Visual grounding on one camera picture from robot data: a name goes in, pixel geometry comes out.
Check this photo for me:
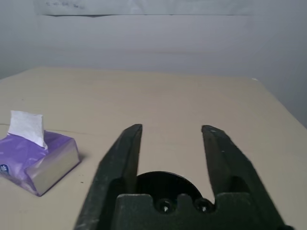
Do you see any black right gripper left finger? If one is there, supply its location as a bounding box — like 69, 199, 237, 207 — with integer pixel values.
74, 124, 143, 230

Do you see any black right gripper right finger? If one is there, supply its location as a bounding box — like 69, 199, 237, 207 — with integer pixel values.
201, 125, 286, 227

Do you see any black plastic cup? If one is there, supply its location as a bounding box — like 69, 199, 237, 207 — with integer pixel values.
134, 171, 202, 199

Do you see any purple tissue pack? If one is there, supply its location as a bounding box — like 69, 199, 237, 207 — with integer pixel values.
0, 110, 81, 197

